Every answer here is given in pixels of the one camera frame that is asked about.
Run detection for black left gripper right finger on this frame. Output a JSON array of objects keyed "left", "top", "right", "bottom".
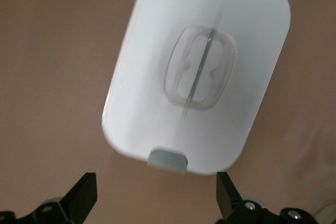
[{"left": 215, "top": 172, "right": 319, "bottom": 224}]

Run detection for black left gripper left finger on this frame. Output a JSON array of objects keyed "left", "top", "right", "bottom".
[{"left": 0, "top": 172, "right": 99, "bottom": 224}]

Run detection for white box lid grey clips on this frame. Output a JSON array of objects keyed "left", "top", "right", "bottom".
[{"left": 101, "top": 0, "right": 292, "bottom": 176}]

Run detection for brown table cover mat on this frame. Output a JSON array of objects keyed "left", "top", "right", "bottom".
[{"left": 0, "top": 0, "right": 336, "bottom": 224}]

